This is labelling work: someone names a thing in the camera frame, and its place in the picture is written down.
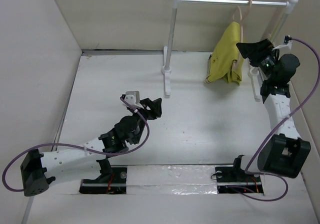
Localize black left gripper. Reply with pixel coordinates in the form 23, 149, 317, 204
129, 97, 160, 145

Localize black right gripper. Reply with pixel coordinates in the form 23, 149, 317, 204
237, 39, 278, 81

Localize yellow trousers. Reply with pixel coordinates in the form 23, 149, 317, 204
204, 21, 244, 85

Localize beige wooden hanger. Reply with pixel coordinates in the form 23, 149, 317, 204
232, 0, 253, 71

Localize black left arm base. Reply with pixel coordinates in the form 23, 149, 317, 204
79, 158, 128, 195

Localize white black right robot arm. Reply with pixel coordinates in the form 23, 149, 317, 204
231, 39, 311, 181

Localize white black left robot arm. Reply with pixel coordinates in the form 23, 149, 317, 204
20, 95, 162, 197

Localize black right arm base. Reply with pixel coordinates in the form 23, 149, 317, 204
210, 165, 264, 194

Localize white clothes rack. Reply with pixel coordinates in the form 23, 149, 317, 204
160, 0, 299, 100

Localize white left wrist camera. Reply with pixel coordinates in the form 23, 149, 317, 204
121, 91, 140, 105

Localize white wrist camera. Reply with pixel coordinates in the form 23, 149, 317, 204
273, 35, 293, 50
121, 91, 140, 105

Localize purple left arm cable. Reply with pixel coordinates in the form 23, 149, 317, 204
1, 96, 151, 192

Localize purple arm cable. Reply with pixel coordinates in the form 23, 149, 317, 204
1, 96, 151, 192
229, 35, 320, 202

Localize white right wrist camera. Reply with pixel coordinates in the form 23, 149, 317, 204
273, 35, 293, 50

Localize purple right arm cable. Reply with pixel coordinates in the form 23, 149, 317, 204
229, 35, 320, 202

